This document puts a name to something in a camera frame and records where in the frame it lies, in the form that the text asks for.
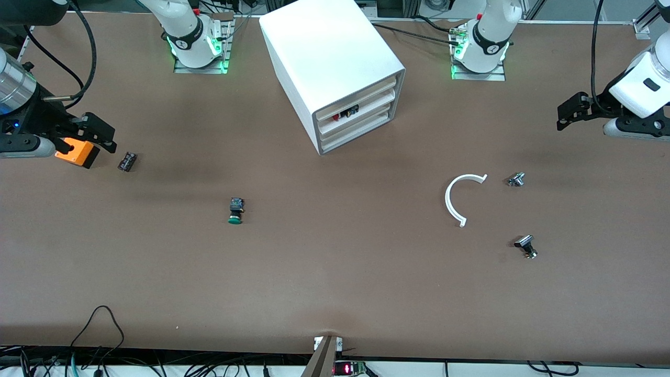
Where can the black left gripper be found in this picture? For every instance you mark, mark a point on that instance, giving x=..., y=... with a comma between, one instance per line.
x=600, y=104

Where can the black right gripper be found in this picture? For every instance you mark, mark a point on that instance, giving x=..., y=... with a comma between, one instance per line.
x=43, y=116

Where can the green push button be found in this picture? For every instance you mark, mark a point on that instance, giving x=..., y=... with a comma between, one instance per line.
x=235, y=217

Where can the white plastic drawer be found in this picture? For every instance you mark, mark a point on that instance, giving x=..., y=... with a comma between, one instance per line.
x=369, y=109
x=366, y=95
x=361, y=128

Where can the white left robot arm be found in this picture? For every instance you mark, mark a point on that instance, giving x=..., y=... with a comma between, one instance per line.
x=489, y=31

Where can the orange button box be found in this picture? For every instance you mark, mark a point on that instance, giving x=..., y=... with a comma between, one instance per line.
x=78, y=154

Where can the white drawer cabinet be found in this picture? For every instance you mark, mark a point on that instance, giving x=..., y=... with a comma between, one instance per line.
x=324, y=47

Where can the small black terminal block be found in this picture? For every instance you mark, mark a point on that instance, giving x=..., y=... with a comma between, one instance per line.
x=127, y=161

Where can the white curved plastic strip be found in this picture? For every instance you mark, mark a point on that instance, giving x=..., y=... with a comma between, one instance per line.
x=449, y=204

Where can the device with red display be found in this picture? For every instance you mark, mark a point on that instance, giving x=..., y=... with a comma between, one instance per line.
x=348, y=368

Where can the silver knob switch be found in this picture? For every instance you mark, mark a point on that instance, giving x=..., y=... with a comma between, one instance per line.
x=515, y=179

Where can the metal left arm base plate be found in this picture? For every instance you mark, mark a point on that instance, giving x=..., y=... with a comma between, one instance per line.
x=479, y=76

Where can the aluminium frame profile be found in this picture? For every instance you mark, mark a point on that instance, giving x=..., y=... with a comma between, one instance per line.
x=646, y=23

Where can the black key switch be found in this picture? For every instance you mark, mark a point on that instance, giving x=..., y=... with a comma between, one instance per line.
x=525, y=243

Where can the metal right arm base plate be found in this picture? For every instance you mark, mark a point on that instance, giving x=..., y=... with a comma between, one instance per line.
x=222, y=31

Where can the red and black switch part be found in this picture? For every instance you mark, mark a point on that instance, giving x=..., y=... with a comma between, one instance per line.
x=348, y=111

